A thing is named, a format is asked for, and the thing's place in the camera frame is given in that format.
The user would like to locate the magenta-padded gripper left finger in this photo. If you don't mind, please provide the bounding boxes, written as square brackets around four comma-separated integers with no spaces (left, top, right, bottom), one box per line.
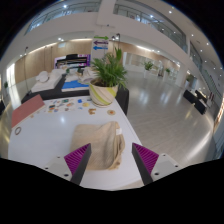
[42,143,93,186]

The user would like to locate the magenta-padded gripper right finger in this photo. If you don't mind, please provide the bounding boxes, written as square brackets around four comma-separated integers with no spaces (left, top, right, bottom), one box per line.
[131,143,184,187]

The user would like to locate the beige folded towel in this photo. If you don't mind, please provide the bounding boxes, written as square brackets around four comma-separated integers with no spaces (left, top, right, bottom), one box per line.
[69,120,126,171]

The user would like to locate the sheet of colourful stickers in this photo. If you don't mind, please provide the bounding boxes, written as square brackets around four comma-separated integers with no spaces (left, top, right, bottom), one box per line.
[44,97,91,114]

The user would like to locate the potted palm in striped pot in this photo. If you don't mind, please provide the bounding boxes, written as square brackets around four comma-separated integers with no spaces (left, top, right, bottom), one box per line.
[88,47,128,108]

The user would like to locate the black low display table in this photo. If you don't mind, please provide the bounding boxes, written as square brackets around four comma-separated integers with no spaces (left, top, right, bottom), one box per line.
[20,74,130,116]

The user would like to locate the salmon pink flat board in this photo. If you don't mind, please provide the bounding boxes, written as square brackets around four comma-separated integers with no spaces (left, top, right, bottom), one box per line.
[10,93,46,129]

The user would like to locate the model on blue base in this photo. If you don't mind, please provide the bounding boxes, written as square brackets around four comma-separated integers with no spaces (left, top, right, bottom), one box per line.
[61,68,98,93]

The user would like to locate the white architectural model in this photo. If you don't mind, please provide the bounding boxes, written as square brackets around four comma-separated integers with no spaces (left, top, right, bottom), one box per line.
[30,69,64,94]

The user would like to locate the black piano with purple screen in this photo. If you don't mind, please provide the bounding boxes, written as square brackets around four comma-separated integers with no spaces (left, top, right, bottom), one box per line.
[54,53,92,70]

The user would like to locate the black floor lamp stand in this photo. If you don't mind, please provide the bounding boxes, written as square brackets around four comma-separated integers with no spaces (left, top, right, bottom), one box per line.
[22,46,30,93]

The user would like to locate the coloured arrow direction signs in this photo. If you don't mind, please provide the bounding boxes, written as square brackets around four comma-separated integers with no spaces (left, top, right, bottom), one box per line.
[92,34,110,52]

